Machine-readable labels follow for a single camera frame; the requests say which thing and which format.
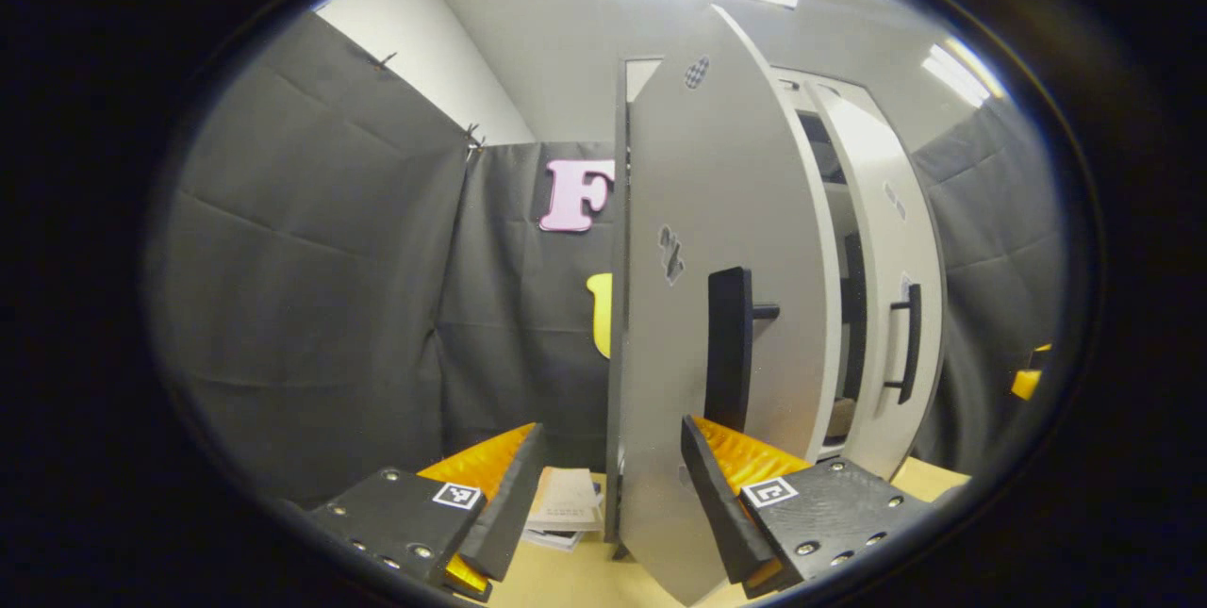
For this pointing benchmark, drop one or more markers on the grey cabinet door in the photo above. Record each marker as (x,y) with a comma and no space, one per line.
(886,212)
(698,165)

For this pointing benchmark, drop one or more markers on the black backdrop cloth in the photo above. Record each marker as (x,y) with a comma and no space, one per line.
(311,306)

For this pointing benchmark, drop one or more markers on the stack of white books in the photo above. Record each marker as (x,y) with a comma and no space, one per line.
(566,504)

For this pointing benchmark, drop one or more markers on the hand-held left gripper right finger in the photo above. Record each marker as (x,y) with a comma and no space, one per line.
(717,504)

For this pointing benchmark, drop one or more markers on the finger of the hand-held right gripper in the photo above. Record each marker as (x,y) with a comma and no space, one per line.
(1026,384)

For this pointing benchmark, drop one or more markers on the small ceiling light panel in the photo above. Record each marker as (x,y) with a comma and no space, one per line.
(957,75)

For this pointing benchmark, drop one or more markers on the grey shoe cabinet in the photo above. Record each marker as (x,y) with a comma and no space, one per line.
(617,353)

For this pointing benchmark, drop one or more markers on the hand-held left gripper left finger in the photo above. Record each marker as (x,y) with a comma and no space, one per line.
(517,495)

